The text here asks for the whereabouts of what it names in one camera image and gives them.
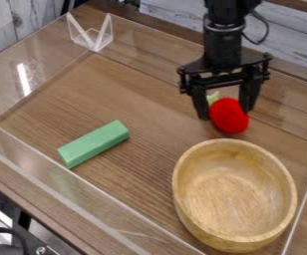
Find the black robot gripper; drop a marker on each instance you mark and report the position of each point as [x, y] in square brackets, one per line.
[224, 66]

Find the red plush strawberry toy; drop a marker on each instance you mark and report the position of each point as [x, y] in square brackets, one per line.
[225, 114]

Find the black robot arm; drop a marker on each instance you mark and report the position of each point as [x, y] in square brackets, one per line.
[229, 12]

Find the green rectangular block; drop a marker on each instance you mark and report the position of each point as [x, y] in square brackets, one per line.
[93, 143]

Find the wooden bowl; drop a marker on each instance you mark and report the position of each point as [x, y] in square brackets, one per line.
[234, 194]

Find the clear acrylic tray wall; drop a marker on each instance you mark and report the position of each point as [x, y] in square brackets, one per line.
[94, 68]

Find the black table leg bracket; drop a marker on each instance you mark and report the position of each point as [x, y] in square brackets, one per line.
[37, 247]

